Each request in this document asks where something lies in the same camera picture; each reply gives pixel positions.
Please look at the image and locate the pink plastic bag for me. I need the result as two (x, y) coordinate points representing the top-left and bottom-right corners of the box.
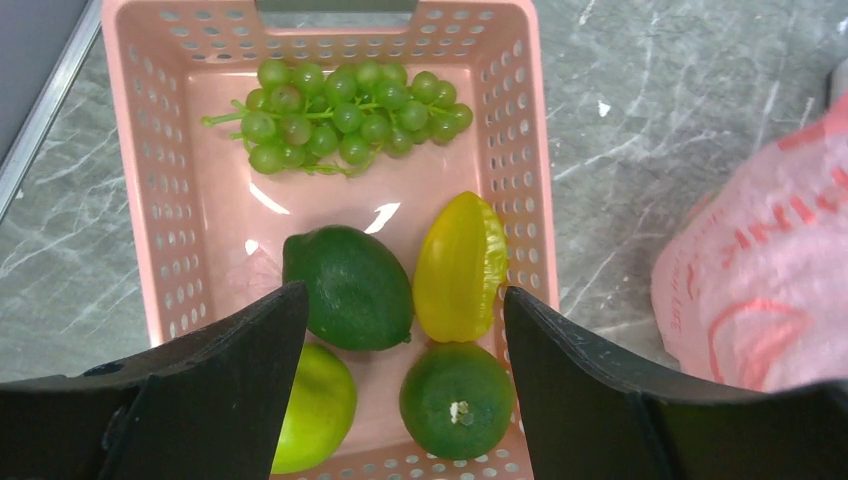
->
(651, 98), (847, 392)

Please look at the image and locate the pink plastic basket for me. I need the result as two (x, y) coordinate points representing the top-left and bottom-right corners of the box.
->
(103, 1), (559, 479)

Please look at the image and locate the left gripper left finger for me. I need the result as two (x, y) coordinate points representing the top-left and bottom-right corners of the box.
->
(1, 282), (309, 479)

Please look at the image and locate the dark green fake lime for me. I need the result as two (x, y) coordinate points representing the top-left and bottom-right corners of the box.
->
(399, 342), (516, 460)

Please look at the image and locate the light green fake fruit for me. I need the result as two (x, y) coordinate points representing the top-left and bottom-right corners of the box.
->
(271, 343), (358, 474)

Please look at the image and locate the yellow fake fruit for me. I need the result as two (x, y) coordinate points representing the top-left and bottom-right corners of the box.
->
(412, 191), (508, 343)

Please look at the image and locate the green fake grape bunch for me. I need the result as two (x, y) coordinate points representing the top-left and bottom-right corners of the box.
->
(202, 59), (474, 177)

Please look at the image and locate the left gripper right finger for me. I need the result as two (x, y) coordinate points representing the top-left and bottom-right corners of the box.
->
(504, 287), (847, 479)

